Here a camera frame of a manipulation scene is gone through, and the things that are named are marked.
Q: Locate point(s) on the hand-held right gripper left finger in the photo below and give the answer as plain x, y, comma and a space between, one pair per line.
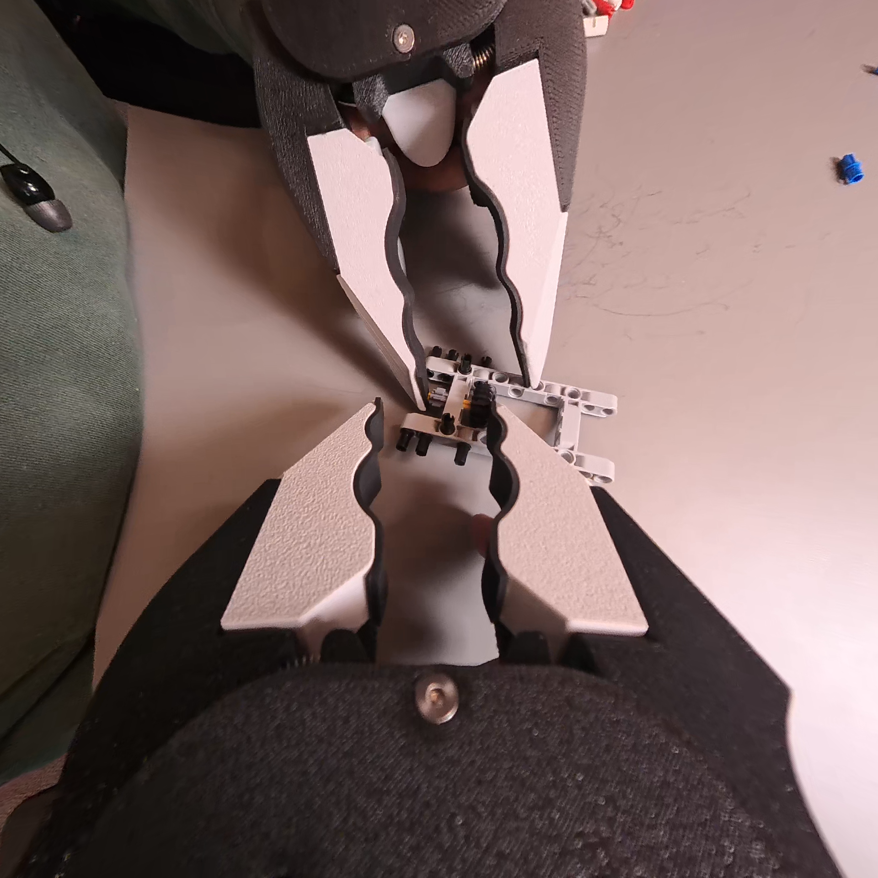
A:
302, 542

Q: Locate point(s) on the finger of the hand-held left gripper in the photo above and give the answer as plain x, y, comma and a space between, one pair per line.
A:
357, 226
528, 171

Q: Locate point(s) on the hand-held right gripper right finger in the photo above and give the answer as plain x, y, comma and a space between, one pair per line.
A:
569, 549

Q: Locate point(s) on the grey lego frame assembly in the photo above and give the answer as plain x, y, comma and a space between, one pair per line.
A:
549, 394

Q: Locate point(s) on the white lego piece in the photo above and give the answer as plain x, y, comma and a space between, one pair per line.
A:
595, 26

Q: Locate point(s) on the red lego piece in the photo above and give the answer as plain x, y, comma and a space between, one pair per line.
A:
610, 5

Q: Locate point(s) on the person's left hand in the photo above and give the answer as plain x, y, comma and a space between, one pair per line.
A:
442, 180

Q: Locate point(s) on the person's right hand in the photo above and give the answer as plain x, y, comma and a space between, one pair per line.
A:
481, 536

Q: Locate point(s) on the person's green shirt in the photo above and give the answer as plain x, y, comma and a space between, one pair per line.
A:
62, 411

